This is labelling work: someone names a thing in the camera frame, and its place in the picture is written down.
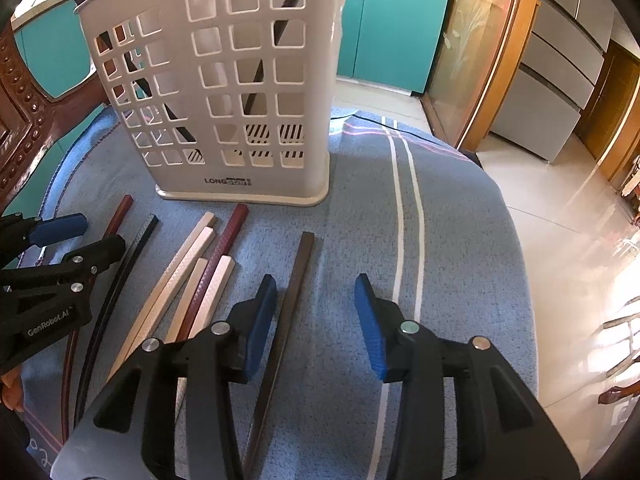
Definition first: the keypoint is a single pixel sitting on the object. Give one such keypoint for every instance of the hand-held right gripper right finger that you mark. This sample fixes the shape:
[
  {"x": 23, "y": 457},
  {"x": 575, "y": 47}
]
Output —
[{"x": 372, "y": 330}]

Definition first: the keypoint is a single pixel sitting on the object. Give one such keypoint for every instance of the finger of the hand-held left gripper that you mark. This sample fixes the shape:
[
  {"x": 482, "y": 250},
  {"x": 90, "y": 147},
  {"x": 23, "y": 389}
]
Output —
[
  {"x": 55, "y": 227},
  {"x": 107, "y": 250}
]

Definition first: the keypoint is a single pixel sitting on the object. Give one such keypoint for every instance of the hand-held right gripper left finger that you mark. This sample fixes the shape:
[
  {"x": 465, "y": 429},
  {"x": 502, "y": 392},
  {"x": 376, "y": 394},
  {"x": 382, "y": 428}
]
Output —
[{"x": 262, "y": 320}]

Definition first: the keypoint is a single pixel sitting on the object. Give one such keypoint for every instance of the black patterned chopstick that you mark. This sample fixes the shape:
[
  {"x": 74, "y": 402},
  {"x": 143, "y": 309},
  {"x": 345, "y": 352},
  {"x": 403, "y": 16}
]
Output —
[{"x": 142, "y": 235}]

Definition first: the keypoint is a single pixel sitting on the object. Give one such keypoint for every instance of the dark brown chopstick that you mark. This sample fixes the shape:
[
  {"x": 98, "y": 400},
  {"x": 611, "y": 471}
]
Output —
[{"x": 300, "y": 270}]

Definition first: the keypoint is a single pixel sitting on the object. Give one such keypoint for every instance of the white plastic utensil holder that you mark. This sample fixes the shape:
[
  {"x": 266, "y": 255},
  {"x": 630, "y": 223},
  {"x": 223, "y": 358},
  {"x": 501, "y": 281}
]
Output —
[{"x": 167, "y": 182}]

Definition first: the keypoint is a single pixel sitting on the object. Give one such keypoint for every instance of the blue striped towel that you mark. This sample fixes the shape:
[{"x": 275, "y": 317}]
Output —
[{"x": 350, "y": 240}]

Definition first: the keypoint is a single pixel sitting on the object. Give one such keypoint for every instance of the carved wooden chair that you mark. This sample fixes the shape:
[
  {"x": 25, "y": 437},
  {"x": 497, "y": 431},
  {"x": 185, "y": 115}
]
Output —
[{"x": 30, "y": 110}]

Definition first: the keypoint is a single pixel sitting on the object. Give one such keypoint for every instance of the teal kitchen cabinet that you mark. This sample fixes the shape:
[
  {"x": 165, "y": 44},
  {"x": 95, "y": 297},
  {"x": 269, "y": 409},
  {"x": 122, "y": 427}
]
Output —
[
  {"x": 390, "y": 25},
  {"x": 50, "y": 55}
]

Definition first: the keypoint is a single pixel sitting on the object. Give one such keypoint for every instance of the wooden framed glass door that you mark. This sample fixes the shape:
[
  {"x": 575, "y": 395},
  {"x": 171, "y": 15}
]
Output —
[{"x": 470, "y": 60}]

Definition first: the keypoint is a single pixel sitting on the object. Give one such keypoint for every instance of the silver refrigerator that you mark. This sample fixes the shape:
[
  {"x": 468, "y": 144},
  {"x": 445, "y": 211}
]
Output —
[{"x": 555, "y": 70}]

